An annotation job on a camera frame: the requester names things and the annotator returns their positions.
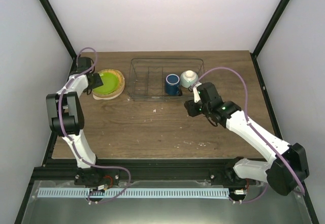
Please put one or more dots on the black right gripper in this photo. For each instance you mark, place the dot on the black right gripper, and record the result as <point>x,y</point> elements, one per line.
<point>191,112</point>

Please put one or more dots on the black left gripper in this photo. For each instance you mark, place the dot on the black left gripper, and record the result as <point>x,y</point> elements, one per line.
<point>98,83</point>

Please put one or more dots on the lime green plastic plate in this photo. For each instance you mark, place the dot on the lime green plastic plate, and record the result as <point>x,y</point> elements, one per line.
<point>110,83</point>

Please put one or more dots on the dark blue ceramic mug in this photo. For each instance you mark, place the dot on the dark blue ceramic mug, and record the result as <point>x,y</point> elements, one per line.
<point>172,85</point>

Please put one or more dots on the pale celadon ceramic bowl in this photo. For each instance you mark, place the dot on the pale celadon ceramic bowl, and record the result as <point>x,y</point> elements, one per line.
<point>188,78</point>

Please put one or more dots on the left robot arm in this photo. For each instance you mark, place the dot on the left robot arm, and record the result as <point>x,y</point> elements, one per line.
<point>65,113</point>

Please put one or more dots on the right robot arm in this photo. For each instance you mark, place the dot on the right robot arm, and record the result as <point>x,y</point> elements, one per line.
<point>284,167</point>

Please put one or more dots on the white bottom plate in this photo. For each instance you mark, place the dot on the white bottom plate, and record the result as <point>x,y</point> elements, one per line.
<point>105,97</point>

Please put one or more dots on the cream brown-rimmed plate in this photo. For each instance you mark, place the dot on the cream brown-rimmed plate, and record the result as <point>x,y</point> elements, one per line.
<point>119,90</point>

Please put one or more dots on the black wire dish rack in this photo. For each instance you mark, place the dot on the black wire dish rack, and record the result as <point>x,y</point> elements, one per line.
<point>147,77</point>

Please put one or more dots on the black enclosure frame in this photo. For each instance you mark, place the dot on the black enclosure frame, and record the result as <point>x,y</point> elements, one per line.
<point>267,32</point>

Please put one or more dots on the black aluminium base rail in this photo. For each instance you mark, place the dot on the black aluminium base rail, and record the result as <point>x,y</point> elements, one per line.
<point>217,171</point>

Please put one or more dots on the light blue slotted cable duct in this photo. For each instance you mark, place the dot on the light blue slotted cable duct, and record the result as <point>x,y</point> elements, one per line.
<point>187,193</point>

